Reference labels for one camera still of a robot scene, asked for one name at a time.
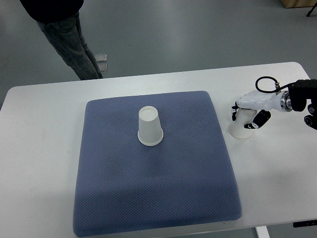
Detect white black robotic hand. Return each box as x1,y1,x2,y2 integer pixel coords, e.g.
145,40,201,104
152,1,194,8
231,90,292,129

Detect white paper cup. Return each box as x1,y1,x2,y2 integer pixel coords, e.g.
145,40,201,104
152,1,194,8
228,109,257,139
138,106,163,146

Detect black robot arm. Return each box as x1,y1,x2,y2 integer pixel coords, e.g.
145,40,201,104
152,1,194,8
255,76,317,129

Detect brown cardboard box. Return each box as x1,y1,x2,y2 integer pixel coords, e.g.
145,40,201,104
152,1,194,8
280,0,317,8

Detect black tripod leg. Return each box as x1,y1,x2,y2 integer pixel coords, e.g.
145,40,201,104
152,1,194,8
306,4,317,17

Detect white paper cup on cushion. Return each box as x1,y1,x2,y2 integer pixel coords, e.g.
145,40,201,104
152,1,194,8
138,106,163,146

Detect black control panel under table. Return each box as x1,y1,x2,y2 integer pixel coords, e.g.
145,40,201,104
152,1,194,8
293,220,317,228

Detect white table leg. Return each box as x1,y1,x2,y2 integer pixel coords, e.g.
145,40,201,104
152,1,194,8
255,226,270,238

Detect blue textured cushion mat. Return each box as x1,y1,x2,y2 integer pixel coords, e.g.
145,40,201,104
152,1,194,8
73,91,242,237

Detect lower metal floor plate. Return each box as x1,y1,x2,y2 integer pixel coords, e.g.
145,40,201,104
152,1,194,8
98,63,107,73

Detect metal floor plate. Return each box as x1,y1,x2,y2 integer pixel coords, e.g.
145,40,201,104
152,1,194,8
98,63,107,73
95,54,107,62

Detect upper metal floor plate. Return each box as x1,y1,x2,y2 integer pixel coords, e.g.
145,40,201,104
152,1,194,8
95,54,107,62

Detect standing person in jeans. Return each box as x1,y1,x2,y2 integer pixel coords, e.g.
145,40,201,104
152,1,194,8
21,0,103,80

